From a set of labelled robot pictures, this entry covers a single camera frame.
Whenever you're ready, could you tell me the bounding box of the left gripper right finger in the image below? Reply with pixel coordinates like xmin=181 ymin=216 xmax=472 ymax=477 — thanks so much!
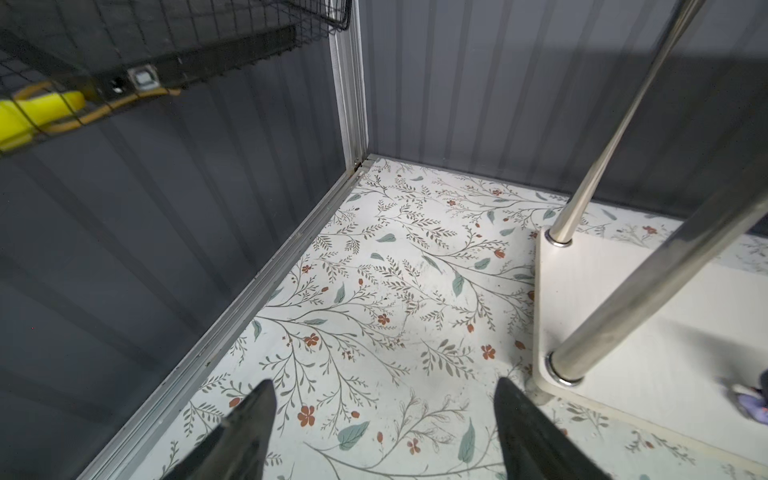
xmin=493 ymin=377 xmax=608 ymax=479

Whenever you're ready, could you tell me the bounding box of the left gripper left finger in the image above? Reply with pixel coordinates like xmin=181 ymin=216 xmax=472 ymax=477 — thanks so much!
xmin=164 ymin=379 xmax=277 ymax=480

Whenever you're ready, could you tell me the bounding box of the white two-tier shelf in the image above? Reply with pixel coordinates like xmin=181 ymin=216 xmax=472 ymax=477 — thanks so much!
xmin=533 ymin=1 xmax=767 ymax=476

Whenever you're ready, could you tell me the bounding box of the yellow marker pen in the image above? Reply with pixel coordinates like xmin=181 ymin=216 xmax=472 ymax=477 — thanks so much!
xmin=1 ymin=91 xmax=86 ymax=152

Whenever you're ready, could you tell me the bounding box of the black wire basket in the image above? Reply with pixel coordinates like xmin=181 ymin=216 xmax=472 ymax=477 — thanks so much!
xmin=1 ymin=0 xmax=352 ymax=153

